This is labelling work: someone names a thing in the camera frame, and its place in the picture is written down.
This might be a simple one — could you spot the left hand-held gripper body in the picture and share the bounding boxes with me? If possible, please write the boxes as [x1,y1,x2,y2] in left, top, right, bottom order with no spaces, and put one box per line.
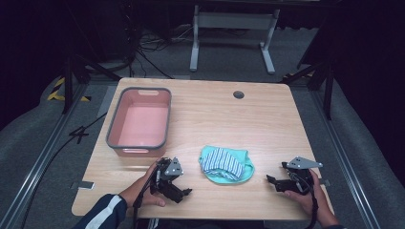
[150,156,185,203]

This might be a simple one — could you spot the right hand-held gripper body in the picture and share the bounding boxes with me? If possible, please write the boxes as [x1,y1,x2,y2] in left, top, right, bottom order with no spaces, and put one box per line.
[285,156,324,197]

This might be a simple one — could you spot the person's right hand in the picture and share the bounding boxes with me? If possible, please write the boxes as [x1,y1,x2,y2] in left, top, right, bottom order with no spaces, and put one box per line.
[282,168,340,227]

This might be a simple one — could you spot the person's left hand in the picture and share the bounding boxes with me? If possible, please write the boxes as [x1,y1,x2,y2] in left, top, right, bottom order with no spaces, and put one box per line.
[118,161,167,210]

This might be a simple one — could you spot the pink bin with grey rim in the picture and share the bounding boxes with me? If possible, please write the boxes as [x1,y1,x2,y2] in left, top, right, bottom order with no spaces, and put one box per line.
[105,87,173,158]

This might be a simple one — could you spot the teal striped cloth shorts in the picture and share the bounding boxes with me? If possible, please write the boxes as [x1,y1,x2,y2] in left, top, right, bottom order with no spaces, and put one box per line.
[198,145,256,185]

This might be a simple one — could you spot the black metal stand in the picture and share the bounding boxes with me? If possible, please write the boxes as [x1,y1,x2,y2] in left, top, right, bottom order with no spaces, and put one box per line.
[61,52,122,115]
[279,58,336,121]

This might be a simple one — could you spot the yellow black floor tape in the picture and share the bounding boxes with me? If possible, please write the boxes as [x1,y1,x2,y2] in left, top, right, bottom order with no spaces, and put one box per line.
[47,76,93,103]

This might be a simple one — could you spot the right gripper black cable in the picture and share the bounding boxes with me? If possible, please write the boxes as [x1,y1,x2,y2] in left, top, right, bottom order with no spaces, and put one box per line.
[288,171,320,229]

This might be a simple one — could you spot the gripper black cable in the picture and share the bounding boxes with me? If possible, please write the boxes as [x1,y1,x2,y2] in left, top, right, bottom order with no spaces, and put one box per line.
[288,171,320,229]
[132,165,162,229]

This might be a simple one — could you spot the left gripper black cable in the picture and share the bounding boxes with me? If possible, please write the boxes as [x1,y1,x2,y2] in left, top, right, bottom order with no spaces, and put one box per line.
[132,165,162,229]

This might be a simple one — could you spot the aluminium floor rail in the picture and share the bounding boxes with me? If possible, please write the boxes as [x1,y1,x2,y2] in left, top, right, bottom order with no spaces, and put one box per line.
[0,81,90,229]
[310,90,382,229]

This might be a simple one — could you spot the black floor cable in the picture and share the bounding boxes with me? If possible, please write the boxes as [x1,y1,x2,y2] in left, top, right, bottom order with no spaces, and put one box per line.
[19,112,109,229]

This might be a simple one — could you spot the bundle of black cables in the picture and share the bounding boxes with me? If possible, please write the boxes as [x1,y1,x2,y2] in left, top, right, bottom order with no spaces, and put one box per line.
[125,22,194,80]

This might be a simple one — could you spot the white metal desk frame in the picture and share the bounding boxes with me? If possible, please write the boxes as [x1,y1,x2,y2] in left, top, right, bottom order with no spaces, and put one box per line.
[189,4,282,75]

